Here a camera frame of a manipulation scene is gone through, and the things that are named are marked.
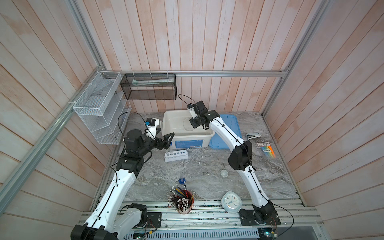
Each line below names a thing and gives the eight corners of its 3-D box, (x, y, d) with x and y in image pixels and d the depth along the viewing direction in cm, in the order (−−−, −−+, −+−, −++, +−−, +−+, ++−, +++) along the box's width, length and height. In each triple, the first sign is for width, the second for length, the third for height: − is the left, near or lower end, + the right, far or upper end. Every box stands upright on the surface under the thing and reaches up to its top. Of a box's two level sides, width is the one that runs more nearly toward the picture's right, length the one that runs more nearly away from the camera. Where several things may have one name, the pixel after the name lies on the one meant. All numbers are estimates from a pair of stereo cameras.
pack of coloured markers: (261, 158, 98) (262, 156, 97) (256, 143, 106) (257, 142, 104) (275, 158, 98) (276, 156, 97) (269, 143, 106) (270, 142, 104)
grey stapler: (247, 139, 107) (249, 137, 105) (245, 135, 110) (246, 133, 107) (259, 137, 109) (260, 135, 106) (256, 133, 111) (258, 131, 109)
